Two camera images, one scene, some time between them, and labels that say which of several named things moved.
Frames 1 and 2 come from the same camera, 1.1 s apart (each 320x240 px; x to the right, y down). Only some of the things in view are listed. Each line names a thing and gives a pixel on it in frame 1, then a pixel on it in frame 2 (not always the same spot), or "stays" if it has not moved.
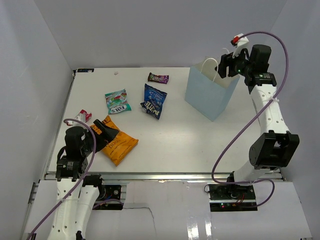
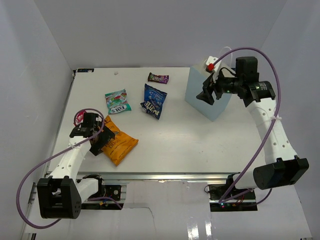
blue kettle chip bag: [153, 99] stays
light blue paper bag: [206, 90] stays
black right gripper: [227, 61] → [206, 95]
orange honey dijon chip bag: [119, 148] stays
